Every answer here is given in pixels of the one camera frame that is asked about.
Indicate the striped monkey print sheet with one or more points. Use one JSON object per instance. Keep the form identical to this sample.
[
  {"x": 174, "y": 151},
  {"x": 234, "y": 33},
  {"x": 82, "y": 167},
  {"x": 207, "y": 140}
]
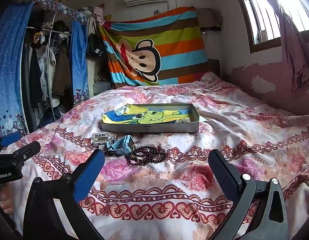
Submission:
[{"x": 174, "y": 30}]

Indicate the pink curtain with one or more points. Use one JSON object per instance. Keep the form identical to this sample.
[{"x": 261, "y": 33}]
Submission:
[{"x": 294, "y": 42}]

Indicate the pile of pink clothes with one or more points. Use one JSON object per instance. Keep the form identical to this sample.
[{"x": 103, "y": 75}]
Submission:
[{"x": 98, "y": 11}]

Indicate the dark wooden headboard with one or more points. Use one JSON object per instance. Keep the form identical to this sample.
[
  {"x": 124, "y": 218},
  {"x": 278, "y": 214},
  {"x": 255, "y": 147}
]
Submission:
[{"x": 214, "y": 67}]

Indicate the yellow cartoon towel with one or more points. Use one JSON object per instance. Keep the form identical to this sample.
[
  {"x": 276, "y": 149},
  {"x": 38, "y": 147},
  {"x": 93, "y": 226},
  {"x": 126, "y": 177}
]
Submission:
[{"x": 149, "y": 116}]

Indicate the grey shallow box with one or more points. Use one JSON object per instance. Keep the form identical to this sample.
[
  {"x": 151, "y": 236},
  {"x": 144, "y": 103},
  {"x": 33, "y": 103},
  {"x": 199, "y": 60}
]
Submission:
[{"x": 169, "y": 128}]

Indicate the brown cloth on shelf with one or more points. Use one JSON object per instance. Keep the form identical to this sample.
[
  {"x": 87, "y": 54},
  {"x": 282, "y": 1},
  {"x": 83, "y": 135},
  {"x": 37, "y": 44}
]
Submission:
[{"x": 209, "y": 17}]

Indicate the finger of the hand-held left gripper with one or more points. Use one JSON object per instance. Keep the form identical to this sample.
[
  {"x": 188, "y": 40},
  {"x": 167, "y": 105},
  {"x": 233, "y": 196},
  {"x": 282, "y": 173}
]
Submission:
[
  {"x": 27, "y": 151},
  {"x": 10, "y": 138}
]

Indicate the row of hanging clothes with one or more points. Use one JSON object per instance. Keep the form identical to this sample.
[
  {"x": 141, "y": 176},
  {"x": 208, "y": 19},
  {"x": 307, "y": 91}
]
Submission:
[{"x": 44, "y": 75}]

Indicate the narrow blue dotted curtain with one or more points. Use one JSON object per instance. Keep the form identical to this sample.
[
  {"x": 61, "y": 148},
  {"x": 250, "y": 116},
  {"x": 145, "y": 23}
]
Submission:
[{"x": 79, "y": 60}]

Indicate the barred window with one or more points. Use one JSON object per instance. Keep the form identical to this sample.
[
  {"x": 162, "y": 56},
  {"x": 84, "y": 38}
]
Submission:
[{"x": 264, "y": 17}]

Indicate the silver hair clip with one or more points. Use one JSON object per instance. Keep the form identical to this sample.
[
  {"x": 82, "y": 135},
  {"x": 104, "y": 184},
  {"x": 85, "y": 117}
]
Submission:
[{"x": 102, "y": 137}]

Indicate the black hanging bag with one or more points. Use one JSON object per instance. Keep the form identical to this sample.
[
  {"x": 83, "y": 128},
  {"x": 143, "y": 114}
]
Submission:
[{"x": 95, "y": 45}]

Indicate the person's left hand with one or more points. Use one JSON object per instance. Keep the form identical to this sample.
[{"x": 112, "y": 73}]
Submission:
[{"x": 8, "y": 202}]

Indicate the small silver clip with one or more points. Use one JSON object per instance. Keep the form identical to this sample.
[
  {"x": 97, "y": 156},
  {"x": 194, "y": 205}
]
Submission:
[{"x": 182, "y": 121}]

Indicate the white cabinet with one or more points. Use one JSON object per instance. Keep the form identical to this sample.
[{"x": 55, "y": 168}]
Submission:
[{"x": 100, "y": 87}]

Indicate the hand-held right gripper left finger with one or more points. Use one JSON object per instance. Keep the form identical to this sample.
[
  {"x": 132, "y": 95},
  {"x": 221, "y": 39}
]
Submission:
[{"x": 89, "y": 175}]

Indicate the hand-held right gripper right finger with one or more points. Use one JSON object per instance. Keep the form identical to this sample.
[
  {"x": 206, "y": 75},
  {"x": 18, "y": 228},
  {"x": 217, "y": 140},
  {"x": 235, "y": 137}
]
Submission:
[{"x": 223, "y": 175}]

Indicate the patterned wardrobe valance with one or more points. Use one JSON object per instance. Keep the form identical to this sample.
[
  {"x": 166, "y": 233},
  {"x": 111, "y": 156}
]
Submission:
[{"x": 57, "y": 7}]

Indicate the blue wrist watch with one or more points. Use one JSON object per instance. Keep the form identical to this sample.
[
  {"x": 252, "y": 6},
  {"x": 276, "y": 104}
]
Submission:
[{"x": 120, "y": 145}]

